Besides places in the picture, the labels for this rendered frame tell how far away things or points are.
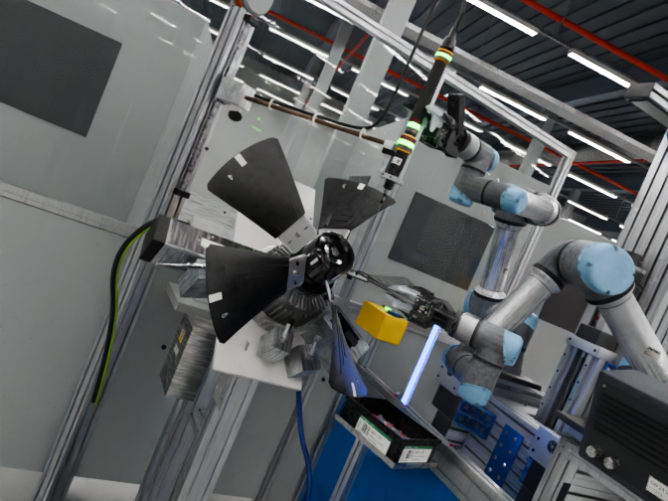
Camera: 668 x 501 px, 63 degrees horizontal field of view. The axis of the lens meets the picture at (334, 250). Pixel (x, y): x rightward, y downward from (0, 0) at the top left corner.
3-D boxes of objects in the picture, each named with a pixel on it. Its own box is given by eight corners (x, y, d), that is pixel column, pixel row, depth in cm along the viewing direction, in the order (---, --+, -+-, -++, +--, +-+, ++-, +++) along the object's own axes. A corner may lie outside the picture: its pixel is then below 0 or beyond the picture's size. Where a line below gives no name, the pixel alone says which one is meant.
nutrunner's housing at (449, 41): (378, 185, 145) (446, 23, 142) (383, 188, 148) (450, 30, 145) (390, 190, 143) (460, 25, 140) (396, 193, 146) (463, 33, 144)
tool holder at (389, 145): (368, 171, 145) (382, 136, 144) (378, 177, 151) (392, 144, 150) (397, 181, 140) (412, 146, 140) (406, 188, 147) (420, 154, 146)
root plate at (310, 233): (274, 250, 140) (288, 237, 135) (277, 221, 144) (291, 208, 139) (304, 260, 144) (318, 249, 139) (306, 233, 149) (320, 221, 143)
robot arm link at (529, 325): (521, 347, 189) (537, 312, 188) (486, 331, 197) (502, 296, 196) (531, 349, 198) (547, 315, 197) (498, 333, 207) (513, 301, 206)
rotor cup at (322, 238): (284, 286, 139) (311, 266, 130) (289, 239, 147) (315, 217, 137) (331, 302, 146) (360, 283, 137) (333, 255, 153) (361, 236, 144)
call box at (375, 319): (353, 326, 195) (364, 298, 195) (375, 333, 200) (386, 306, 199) (374, 342, 181) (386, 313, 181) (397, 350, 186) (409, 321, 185)
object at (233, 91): (211, 97, 173) (221, 73, 173) (225, 105, 179) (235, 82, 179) (234, 105, 168) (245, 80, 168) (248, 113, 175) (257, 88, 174)
